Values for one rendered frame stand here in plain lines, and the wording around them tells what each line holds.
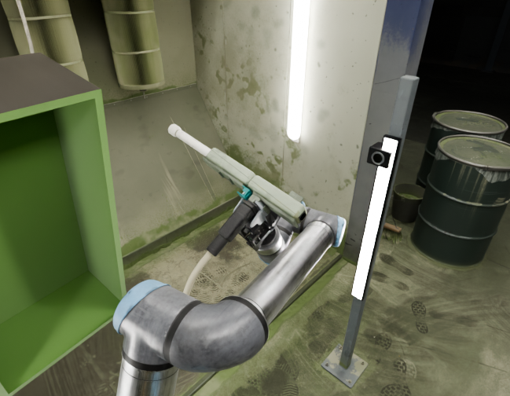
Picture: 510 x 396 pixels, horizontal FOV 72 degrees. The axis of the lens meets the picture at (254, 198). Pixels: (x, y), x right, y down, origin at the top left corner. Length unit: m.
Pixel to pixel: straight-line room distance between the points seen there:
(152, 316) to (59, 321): 1.42
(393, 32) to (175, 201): 1.98
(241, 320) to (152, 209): 2.34
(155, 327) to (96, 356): 1.79
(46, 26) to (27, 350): 1.66
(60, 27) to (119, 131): 0.91
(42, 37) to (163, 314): 1.99
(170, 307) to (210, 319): 0.08
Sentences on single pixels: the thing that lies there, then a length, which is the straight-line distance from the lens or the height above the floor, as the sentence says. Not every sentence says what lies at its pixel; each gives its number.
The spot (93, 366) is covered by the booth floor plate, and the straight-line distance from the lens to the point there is 2.41.
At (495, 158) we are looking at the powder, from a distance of 2.98.
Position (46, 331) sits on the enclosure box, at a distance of 2.05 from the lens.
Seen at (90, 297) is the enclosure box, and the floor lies 0.50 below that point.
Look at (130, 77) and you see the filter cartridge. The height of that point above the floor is 1.34.
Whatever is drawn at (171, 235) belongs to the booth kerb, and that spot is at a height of 0.13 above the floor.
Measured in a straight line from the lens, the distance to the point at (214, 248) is 0.81.
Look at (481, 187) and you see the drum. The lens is 2.83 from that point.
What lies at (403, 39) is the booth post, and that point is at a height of 1.64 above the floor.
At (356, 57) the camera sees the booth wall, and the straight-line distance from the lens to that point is 2.35.
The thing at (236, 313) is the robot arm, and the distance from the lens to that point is 0.65.
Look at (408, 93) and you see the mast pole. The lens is 1.35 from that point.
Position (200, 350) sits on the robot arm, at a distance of 0.64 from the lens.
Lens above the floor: 1.93
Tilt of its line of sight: 32 degrees down
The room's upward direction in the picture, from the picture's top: straight up
